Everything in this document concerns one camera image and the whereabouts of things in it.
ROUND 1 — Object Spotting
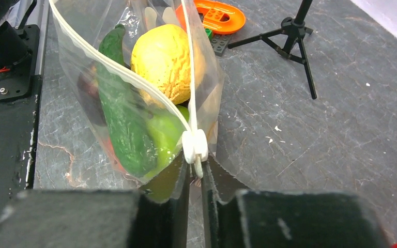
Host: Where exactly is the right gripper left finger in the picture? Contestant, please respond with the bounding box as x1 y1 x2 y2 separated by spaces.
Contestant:
0 154 189 247

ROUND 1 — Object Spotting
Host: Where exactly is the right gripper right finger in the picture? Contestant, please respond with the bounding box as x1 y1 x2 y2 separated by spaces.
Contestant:
201 157 390 247

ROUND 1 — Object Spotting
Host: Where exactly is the green apple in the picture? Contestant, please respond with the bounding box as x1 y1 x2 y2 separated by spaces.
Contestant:
144 108 185 179

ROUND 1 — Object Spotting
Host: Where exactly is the green chili pepper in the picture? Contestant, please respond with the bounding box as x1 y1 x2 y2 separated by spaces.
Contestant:
97 24 158 178

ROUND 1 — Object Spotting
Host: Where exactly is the clear dotted zip bag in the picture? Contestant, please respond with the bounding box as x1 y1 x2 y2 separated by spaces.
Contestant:
50 1 224 182

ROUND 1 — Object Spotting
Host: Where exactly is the yellow lemon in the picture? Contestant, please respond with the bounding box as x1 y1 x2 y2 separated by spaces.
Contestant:
130 24 207 105

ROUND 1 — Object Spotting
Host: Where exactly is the black mini tripod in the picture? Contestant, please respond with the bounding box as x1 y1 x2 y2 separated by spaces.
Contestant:
227 0 317 99

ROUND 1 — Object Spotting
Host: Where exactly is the green lego brick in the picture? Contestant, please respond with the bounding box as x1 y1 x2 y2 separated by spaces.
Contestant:
204 28 213 40

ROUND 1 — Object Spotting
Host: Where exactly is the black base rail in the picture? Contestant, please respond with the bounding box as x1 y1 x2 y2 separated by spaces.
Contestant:
0 24 43 240

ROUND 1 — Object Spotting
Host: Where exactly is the grey lego base plate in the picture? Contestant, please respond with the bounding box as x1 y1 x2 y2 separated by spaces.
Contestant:
210 34 233 57

